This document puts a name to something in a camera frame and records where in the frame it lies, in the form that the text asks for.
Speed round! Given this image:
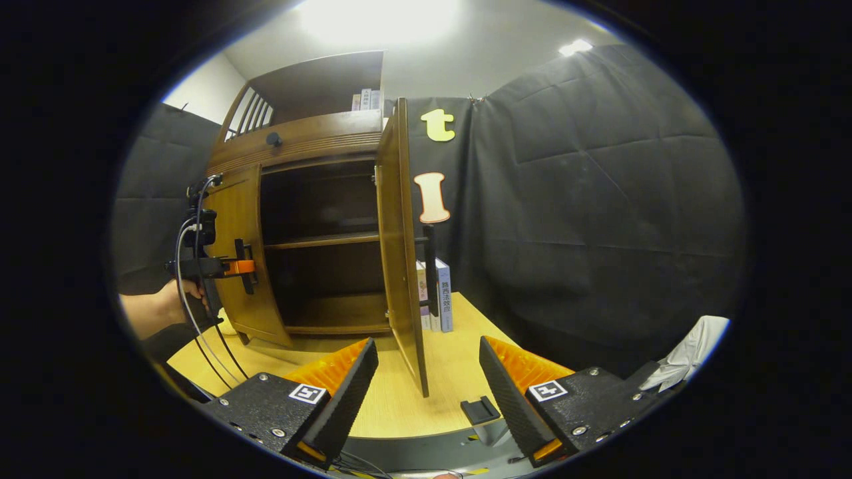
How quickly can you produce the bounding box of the dark spine book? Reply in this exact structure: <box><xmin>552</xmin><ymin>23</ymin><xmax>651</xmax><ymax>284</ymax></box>
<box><xmin>426</xmin><ymin>263</ymin><xmax>440</xmax><ymax>332</ymax></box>

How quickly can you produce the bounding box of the large ceiling light panel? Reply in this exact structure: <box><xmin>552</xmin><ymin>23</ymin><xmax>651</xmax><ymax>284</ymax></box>
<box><xmin>300</xmin><ymin>0</ymin><xmax>460</xmax><ymax>44</ymax></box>

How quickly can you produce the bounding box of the wooden double-door shoe cabinet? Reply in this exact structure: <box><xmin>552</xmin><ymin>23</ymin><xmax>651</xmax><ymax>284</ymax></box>
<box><xmin>203</xmin><ymin>51</ymin><xmax>400</xmax><ymax>350</ymax></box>

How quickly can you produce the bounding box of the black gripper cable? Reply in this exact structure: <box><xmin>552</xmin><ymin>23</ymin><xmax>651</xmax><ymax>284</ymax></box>
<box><xmin>192</xmin><ymin>174</ymin><xmax>252</xmax><ymax>381</ymax></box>

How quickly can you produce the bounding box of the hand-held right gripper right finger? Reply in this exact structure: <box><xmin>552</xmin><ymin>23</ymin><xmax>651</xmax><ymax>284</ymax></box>
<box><xmin>479</xmin><ymin>335</ymin><xmax>666</xmax><ymax>468</ymax></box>

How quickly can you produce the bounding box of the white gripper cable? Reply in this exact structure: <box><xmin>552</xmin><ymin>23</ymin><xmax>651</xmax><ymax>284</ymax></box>
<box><xmin>174</xmin><ymin>223</ymin><xmax>246</xmax><ymax>388</ymax></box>

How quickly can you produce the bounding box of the white crumpled cloth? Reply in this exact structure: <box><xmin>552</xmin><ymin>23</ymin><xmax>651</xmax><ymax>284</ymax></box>
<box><xmin>640</xmin><ymin>315</ymin><xmax>731</xmax><ymax>393</ymax></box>

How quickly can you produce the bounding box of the wooden cabinet door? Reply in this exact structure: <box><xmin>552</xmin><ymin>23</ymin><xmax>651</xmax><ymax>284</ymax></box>
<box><xmin>374</xmin><ymin>98</ymin><xmax>440</xmax><ymax>399</ymax></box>
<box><xmin>203</xmin><ymin>163</ymin><xmax>294</xmax><ymax>349</ymax></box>

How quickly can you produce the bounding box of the black backdrop cloth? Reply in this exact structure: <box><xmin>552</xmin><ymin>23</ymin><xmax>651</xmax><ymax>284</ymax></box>
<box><xmin>113</xmin><ymin>43</ymin><xmax>746</xmax><ymax>377</ymax></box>

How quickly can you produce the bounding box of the pink spine book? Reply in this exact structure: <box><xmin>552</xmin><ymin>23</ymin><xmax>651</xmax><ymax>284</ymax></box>
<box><xmin>416</xmin><ymin>261</ymin><xmax>430</xmax><ymax>330</ymax></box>

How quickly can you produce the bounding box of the blue and white book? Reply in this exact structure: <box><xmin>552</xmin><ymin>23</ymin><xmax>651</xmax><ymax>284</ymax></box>
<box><xmin>436</xmin><ymin>258</ymin><xmax>455</xmax><ymax>333</ymax></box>

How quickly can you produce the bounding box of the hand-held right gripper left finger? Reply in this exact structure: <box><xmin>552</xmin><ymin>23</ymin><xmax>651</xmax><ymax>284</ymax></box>
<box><xmin>203</xmin><ymin>337</ymin><xmax>379</xmax><ymax>470</ymax></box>

